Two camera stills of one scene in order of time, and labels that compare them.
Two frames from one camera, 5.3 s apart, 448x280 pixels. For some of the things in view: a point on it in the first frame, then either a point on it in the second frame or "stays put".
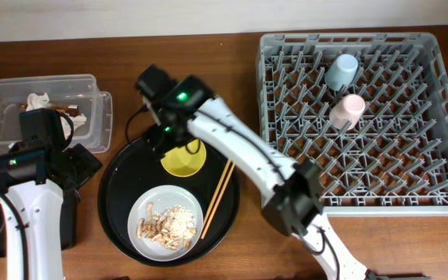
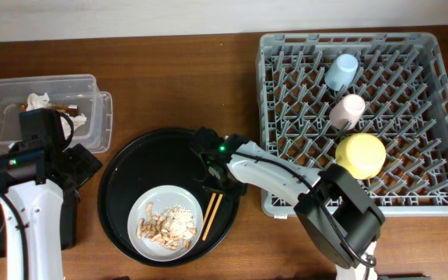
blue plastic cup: [341, 71] stays put
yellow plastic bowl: [186, 160] to [362, 154]
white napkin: [37, 101] stays put
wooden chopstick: [218, 201] stays put
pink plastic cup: [347, 112] stays put
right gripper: [161, 134] to [211, 180]
